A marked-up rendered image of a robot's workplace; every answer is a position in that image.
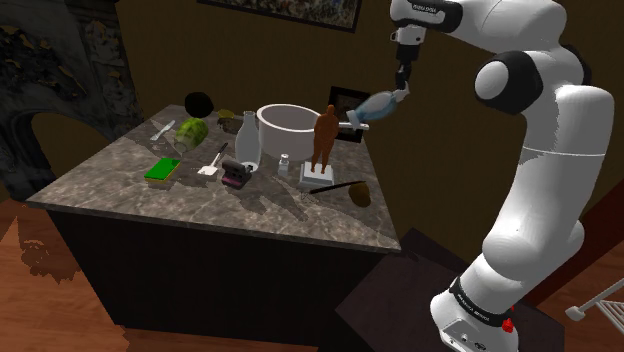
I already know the brown human figure on white base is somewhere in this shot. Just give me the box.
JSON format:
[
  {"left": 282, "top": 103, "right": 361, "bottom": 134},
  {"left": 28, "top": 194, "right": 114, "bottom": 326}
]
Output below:
[{"left": 298, "top": 104, "right": 339, "bottom": 188}]

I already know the black round thing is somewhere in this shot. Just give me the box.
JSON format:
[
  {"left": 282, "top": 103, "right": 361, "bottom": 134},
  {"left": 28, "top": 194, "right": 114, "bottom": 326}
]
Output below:
[{"left": 184, "top": 90, "right": 215, "bottom": 119}]

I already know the black picture frame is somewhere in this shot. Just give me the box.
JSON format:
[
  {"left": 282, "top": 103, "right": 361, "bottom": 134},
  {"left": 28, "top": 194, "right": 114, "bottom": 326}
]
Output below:
[{"left": 326, "top": 85, "right": 373, "bottom": 145}]

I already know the white wire rack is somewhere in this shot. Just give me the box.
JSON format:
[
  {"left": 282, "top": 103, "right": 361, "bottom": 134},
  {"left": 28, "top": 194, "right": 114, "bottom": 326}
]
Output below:
[{"left": 564, "top": 277, "right": 624, "bottom": 352}]

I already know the brown kiwi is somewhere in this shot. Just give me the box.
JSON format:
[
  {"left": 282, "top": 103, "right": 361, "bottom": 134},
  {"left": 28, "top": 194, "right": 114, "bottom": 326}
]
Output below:
[{"left": 347, "top": 182, "right": 373, "bottom": 209}]

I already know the dark kitchen island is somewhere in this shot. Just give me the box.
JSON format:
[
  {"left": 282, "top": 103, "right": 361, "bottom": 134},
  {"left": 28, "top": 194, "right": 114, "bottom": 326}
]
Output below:
[{"left": 25, "top": 103, "right": 403, "bottom": 348}]

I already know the black pen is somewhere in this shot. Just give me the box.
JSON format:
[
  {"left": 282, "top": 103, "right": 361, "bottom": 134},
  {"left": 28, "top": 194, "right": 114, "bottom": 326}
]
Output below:
[{"left": 308, "top": 180, "right": 367, "bottom": 196}]

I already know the green and yellow sponge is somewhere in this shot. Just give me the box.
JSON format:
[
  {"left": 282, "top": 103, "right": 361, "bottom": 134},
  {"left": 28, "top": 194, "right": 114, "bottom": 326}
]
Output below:
[{"left": 143, "top": 156, "right": 182, "bottom": 185}]

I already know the silver knife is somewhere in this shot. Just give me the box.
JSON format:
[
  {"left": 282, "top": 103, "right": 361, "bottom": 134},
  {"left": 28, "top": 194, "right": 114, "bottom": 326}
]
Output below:
[{"left": 149, "top": 119, "right": 176, "bottom": 143}]

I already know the white spatula with black handle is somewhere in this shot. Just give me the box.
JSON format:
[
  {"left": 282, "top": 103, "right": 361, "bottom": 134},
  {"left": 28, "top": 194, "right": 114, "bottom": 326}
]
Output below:
[{"left": 196, "top": 141, "right": 230, "bottom": 177}]

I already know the dark framed wall picture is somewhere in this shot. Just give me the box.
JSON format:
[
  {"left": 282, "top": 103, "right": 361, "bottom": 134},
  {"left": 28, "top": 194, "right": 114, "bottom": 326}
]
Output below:
[{"left": 196, "top": 0, "right": 363, "bottom": 35}]

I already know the dark robot stand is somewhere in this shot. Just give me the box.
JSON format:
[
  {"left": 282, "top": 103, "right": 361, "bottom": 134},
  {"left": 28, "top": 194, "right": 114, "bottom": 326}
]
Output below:
[{"left": 334, "top": 227, "right": 567, "bottom": 352}]

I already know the pale blue bottle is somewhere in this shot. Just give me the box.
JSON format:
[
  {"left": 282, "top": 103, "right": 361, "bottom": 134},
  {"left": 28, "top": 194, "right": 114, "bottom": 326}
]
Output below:
[{"left": 346, "top": 82, "right": 411, "bottom": 126}]

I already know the dark stone archway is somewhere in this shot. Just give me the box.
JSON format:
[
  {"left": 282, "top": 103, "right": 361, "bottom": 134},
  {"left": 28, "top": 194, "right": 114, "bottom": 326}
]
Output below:
[{"left": 0, "top": 0, "right": 145, "bottom": 202}]

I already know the large white bowl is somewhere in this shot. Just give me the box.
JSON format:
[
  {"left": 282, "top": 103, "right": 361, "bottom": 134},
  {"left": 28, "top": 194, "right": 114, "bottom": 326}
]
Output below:
[{"left": 256, "top": 102, "right": 324, "bottom": 163}]

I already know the black instant camera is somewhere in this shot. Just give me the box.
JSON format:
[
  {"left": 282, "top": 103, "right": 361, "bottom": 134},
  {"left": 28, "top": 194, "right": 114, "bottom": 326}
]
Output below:
[{"left": 221, "top": 159, "right": 254, "bottom": 190}]

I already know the clear glass bottle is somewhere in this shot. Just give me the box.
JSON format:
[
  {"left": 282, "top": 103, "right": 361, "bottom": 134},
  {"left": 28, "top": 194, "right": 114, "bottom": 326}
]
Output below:
[{"left": 234, "top": 110, "right": 262, "bottom": 172}]

